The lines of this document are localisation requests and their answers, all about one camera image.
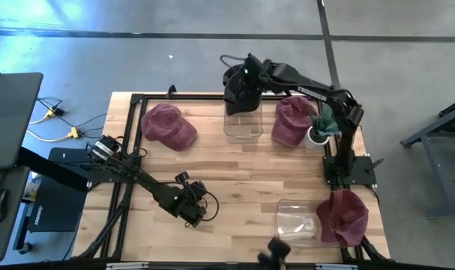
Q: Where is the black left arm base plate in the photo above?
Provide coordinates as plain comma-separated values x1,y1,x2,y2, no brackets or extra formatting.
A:
48,147,138,185

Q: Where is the charcoal baseball cap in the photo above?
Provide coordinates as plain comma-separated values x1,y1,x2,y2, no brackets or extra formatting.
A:
223,73,264,116

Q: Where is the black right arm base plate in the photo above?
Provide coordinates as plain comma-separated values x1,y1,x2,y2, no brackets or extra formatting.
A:
322,155,385,187

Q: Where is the clear plastic bin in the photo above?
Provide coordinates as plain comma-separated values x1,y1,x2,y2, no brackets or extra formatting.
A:
223,99,265,145
274,198,340,248

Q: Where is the yellow network cable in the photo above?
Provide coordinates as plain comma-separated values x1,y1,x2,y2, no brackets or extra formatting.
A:
28,107,59,125
26,126,80,143

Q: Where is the black aluminium table frame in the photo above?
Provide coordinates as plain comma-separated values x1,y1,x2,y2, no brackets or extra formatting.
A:
72,84,391,263

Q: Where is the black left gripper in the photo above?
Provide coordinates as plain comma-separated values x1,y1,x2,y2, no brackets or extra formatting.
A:
174,170,209,229

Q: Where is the snake plant in white pot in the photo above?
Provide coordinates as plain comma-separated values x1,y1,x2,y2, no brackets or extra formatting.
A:
303,103,343,152

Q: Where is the grey metal cart frame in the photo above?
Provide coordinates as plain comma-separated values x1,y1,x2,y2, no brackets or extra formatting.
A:
400,95,455,219

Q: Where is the maroon baseball cap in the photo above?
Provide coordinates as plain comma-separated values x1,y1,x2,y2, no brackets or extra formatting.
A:
316,188,370,248
140,103,199,152
271,94,319,149

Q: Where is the black desk crossbar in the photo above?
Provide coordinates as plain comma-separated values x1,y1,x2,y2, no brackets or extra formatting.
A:
16,147,90,193

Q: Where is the black computer tower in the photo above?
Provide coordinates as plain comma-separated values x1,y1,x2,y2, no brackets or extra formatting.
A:
26,175,88,233

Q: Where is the black side desk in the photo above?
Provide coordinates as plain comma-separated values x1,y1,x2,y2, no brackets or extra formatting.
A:
0,166,30,263

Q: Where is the silver frame bracket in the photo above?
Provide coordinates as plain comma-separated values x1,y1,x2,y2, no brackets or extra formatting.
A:
106,261,149,270
316,263,358,270

